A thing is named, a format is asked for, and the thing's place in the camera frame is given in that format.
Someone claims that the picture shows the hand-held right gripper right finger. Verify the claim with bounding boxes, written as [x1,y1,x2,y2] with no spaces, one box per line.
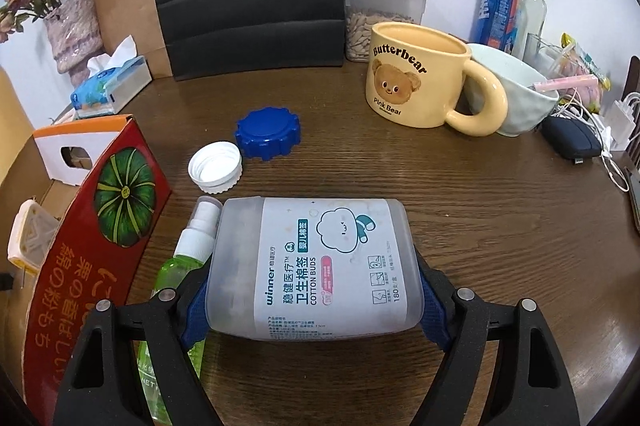
[410,246,581,426]

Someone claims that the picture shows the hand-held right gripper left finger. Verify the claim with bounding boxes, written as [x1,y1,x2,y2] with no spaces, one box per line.
[52,263,226,426]

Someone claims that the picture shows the green spray bottle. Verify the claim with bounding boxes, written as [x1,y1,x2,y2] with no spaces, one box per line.
[135,196,223,426]

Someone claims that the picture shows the translucent cotton bud box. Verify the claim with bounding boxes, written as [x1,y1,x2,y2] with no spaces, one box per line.
[205,196,426,342]

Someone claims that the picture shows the orange red cardboard box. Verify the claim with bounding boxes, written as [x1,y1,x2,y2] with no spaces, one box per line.
[0,115,173,412]

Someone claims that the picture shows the white screw cap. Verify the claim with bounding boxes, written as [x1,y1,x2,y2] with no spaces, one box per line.
[188,141,244,194]

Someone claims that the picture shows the blue serrated cap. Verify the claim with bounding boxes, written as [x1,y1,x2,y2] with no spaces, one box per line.
[235,106,302,161]

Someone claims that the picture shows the navy blue pouch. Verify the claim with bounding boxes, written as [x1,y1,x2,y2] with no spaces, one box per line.
[541,115,603,162]

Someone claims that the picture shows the pale green bowl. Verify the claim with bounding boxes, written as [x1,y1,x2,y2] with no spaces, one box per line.
[467,43,560,138]

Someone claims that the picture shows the yellow bear mug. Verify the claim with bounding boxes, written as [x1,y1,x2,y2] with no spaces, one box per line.
[364,21,508,137]

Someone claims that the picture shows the blue tissue pack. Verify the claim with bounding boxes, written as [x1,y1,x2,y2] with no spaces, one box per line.
[70,35,153,114]

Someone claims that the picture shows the pink spoon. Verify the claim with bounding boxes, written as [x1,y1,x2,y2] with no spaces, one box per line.
[532,74,598,91]

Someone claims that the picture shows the white charger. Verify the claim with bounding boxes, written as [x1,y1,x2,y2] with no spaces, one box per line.
[605,99,640,152]

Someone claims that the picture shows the yellow thermos jug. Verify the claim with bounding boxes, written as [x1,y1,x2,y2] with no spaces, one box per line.
[0,66,38,187]

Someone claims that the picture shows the clear drinking glass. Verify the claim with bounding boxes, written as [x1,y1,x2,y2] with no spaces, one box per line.
[524,33,566,67]

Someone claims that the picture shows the colourful snack packet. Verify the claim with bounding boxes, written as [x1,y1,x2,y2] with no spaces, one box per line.
[560,33,613,112]

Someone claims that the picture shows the blue soda can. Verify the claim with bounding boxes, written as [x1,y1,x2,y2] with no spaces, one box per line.
[474,0,521,52]

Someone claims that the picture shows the clear seed storage container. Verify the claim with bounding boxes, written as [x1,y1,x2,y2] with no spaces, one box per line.
[342,0,432,62]

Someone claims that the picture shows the clear glass bottle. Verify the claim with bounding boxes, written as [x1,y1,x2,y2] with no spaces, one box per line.
[510,0,548,62]

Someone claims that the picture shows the pink mottled vase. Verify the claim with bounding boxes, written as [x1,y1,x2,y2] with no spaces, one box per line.
[42,0,103,74]

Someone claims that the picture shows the brown paper bag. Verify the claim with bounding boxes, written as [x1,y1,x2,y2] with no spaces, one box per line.
[92,0,173,80]

